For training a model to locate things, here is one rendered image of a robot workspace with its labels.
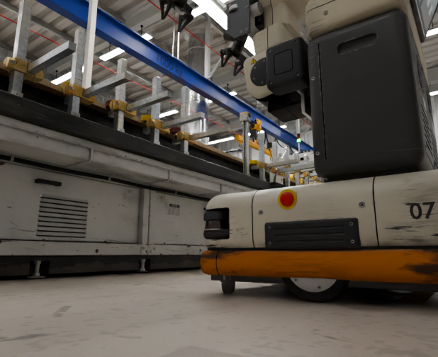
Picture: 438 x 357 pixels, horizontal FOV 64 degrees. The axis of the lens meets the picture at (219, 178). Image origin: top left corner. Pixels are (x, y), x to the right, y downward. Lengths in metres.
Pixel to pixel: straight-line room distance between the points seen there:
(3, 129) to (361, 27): 1.27
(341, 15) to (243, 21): 0.47
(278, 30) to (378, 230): 0.80
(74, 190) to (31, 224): 0.27
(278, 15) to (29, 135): 1.07
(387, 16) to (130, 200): 1.63
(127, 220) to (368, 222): 1.55
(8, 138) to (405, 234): 1.36
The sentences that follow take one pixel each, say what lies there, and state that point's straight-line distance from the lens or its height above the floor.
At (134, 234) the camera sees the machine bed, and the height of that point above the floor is 0.22.
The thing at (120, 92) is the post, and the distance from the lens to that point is 1.91.
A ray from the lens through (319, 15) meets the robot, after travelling 1.08.
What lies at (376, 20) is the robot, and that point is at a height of 0.67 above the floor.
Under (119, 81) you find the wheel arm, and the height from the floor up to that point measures 0.81.
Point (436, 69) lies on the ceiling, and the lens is 11.53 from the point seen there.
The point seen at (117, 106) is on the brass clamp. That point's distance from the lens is 1.87.
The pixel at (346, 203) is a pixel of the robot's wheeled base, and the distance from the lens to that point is 0.84.
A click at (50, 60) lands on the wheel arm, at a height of 0.82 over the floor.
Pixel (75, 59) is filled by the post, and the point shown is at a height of 0.97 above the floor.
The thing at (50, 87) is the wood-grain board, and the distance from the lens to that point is 1.89.
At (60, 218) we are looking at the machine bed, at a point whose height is 0.28.
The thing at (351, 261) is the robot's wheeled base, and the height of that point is 0.09.
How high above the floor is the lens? 0.11
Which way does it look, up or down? 12 degrees up
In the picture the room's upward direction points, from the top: straight up
